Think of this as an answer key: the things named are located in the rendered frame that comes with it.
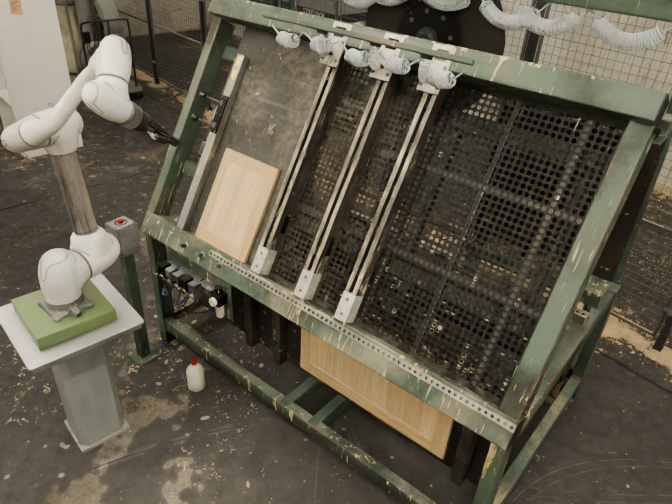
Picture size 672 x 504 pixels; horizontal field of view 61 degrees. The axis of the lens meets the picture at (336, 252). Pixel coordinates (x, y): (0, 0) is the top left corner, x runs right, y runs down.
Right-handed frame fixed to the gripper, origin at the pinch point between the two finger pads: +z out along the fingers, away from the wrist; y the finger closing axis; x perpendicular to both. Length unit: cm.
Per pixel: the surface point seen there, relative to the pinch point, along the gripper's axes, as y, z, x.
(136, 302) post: 4, 89, 102
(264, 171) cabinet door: 5, 63, -8
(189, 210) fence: 19, 71, 40
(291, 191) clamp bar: -16, 57, -17
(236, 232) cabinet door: -9, 70, 21
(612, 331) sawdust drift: -131, 267, -111
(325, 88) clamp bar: 12, 51, -56
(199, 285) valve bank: -21, 69, 51
